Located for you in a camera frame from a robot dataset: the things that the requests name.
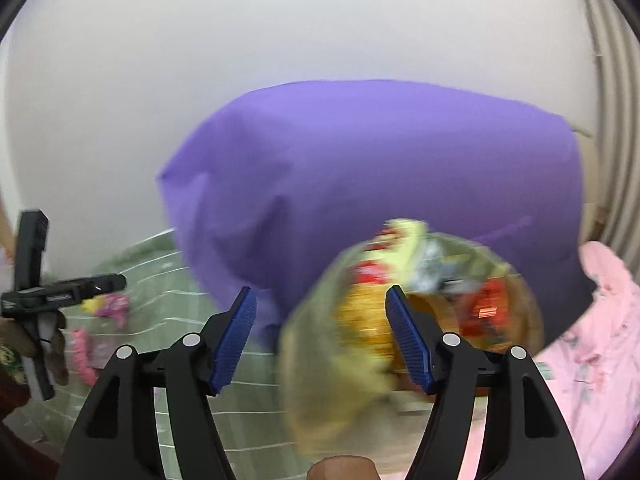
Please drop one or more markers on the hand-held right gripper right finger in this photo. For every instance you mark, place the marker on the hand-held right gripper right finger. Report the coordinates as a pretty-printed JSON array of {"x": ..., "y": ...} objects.
[{"x": 407, "y": 340}]

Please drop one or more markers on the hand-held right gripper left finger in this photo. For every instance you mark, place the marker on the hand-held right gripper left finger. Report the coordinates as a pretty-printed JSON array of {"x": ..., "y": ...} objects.
[{"x": 232, "y": 340}]

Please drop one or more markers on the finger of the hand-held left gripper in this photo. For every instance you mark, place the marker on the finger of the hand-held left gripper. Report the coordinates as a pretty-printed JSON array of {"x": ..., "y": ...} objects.
[{"x": 97, "y": 283}]

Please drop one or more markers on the large yellow wafer packet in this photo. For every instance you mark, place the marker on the large yellow wafer packet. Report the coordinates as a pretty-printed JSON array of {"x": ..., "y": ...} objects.
[{"x": 365, "y": 320}]

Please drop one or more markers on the yellowish plastic bin bag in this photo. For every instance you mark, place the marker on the yellowish plastic bin bag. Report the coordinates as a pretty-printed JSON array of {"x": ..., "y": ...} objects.
[{"x": 320, "y": 375}]

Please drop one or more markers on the person's left forearm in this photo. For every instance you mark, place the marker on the person's left forearm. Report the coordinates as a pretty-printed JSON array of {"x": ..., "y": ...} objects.
[{"x": 10, "y": 366}]

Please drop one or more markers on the person's left hand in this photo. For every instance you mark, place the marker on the person's left hand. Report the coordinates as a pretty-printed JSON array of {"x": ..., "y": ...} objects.
[{"x": 59, "y": 355}]

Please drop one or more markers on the pink yellow wrapper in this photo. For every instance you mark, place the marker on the pink yellow wrapper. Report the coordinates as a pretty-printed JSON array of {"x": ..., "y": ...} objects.
[{"x": 107, "y": 306}]

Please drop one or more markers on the green grid mat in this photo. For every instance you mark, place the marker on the green grid mat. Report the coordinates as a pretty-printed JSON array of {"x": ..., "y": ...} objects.
[{"x": 260, "y": 410}]

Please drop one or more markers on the red snack packet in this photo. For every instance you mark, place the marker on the red snack packet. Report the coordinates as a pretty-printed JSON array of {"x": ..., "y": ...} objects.
[
  {"x": 482, "y": 305},
  {"x": 370, "y": 270}
]

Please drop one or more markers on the brown rounded object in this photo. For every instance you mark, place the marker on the brown rounded object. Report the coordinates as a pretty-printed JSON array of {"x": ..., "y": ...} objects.
[{"x": 342, "y": 469}]

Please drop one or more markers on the purple pillow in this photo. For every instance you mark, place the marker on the purple pillow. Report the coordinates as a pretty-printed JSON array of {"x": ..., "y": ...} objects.
[{"x": 375, "y": 160}]

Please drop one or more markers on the pink floral blanket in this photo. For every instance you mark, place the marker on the pink floral blanket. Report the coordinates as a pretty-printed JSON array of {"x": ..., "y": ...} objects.
[{"x": 595, "y": 350}]

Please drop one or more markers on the cardboard box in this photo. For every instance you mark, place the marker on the cardboard box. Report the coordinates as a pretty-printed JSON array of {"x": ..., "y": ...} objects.
[{"x": 601, "y": 217}]

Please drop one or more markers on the beige headboard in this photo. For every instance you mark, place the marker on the beige headboard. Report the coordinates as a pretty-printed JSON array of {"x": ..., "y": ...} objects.
[{"x": 581, "y": 130}]

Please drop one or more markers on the beige ribbed curtain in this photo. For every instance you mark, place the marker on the beige ribbed curtain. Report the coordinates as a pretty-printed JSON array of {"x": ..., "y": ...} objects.
[{"x": 615, "y": 85}]

